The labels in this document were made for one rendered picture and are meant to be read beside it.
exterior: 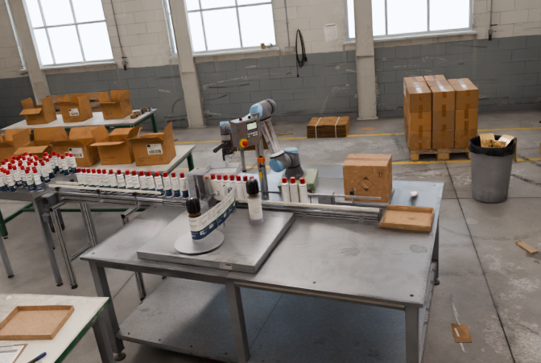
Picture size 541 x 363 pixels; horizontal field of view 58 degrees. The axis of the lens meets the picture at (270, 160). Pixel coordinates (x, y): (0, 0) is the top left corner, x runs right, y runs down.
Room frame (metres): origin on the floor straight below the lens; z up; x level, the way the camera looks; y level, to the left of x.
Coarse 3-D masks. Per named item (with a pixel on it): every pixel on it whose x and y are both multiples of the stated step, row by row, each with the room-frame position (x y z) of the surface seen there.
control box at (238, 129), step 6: (234, 120) 3.29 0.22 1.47; (246, 120) 3.25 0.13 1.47; (252, 120) 3.27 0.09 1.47; (234, 126) 3.23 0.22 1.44; (240, 126) 3.21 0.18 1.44; (234, 132) 3.24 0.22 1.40; (240, 132) 3.21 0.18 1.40; (246, 132) 3.24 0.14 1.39; (234, 138) 3.25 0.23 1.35; (240, 138) 3.21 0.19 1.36; (246, 138) 3.23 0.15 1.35; (252, 138) 3.26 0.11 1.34; (258, 138) 3.28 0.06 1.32; (234, 144) 3.26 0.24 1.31; (240, 144) 3.20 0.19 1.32; (252, 144) 3.25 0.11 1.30
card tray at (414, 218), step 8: (392, 208) 2.92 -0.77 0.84; (400, 208) 2.90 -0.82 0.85; (408, 208) 2.88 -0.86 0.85; (416, 208) 2.86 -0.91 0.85; (424, 208) 2.84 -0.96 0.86; (432, 208) 2.81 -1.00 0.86; (384, 216) 2.85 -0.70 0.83; (392, 216) 2.83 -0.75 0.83; (400, 216) 2.82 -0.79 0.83; (408, 216) 2.81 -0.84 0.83; (416, 216) 2.79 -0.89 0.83; (424, 216) 2.78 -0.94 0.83; (432, 216) 2.73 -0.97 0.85; (384, 224) 2.69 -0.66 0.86; (392, 224) 2.67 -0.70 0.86; (400, 224) 2.65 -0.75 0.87; (408, 224) 2.63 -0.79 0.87; (416, 224) 2.69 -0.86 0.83; (424, 224) 2.68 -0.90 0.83
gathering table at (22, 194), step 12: (60, 180) 4.18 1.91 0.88; (0, 192) 3.95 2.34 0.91; (12, 192) 3.89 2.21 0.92; (24, 192) 3.83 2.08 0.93; (36, 192) 3.93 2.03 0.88; (36, 204) 3.83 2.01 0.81; (36, 216) 3.85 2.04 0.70; (48, 228) 4.59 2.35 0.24; (0, 240) 4.10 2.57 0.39; (48, 240) 3.85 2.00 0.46; (96, 240) 4.32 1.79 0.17; (0, 252) 4.10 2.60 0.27; (48, 252) 3.84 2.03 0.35; (12, 276) 4.10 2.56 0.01; (60, 276) 3.86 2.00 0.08
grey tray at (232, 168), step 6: (210, 168) 3.80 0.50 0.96; (216, 168) 3.79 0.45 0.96; (222, 168) 3.77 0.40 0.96; (228, 168) 3.76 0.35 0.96; (234, 168) 3.74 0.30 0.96; (240, 168) 3.70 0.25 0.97; (210, 174) 3.60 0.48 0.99; (216, 174) 3.59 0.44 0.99; (222, 174) 3.57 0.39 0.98; (228, 174) 3.56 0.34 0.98; (234, 174) 3.55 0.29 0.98
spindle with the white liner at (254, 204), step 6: (246, 180) 2.88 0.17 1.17; (252, 180) 2.86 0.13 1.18; (246, 186) 2.87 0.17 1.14; (252, 186) 2.84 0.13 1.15; (252, 192) 2.84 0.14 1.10; (252, 198) 2.84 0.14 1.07; (258, 198) 2.85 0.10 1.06; (252, 204) 2.84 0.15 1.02; (258, 204) 2.85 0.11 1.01; (252, 210) 2.84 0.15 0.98; (258, 210) 2.84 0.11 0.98; (252, 216) 2.84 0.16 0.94; (258, 216) 2.84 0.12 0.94; (252, 222) 2.85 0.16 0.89; (258, 222) 2.84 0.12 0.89
